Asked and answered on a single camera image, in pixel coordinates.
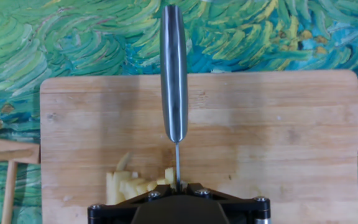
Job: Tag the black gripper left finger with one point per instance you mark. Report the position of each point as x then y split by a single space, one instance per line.
110 215

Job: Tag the wooden peg rack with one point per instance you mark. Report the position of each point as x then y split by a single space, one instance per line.
20 152

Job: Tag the painted landscape tablecloth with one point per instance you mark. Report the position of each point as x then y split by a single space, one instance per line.
42 40

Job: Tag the bamboo cutting board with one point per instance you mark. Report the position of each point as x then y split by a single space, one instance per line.
275 130

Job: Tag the thin potato slice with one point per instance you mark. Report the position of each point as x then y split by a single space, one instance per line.
123 161

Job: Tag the steel kitchen knife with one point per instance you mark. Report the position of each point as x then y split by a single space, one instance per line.
173 77

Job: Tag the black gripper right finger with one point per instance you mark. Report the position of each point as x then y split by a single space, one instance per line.
244 212

